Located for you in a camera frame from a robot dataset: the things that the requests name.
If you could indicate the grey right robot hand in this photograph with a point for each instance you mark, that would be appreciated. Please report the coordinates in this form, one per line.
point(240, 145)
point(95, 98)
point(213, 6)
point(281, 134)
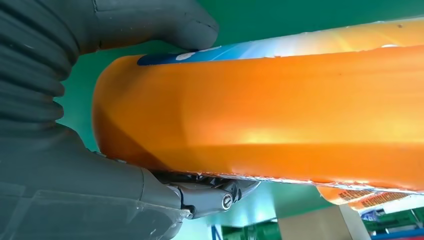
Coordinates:
point(82, 192)

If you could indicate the green plastic crate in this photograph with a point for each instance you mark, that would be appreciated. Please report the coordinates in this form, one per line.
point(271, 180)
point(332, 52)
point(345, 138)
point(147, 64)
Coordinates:
point(251, 232)

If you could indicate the brown cardboard box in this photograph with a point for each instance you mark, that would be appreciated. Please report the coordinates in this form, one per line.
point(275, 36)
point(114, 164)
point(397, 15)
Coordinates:
point(314, 225)

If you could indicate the blue metal shelf frame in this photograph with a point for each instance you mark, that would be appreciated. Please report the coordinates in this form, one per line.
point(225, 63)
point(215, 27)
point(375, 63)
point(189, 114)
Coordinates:
point(397, 236)

